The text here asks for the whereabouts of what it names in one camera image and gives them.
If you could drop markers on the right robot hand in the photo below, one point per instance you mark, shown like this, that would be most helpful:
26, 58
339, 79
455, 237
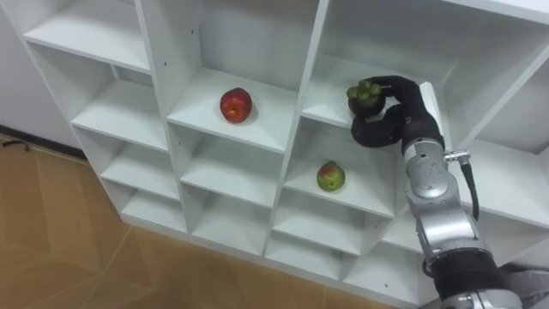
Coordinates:
409, 120

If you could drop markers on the dark mangosteen soft toy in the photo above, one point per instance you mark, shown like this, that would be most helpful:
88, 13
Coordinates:
364, 99

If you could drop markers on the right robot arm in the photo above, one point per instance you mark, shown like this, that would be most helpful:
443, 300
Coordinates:
446, 223

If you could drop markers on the white cubby shelf unit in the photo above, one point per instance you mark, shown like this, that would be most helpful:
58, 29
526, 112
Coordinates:
257, 171

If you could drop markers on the red apple soft toy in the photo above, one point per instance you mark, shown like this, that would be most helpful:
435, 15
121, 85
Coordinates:
235, 105

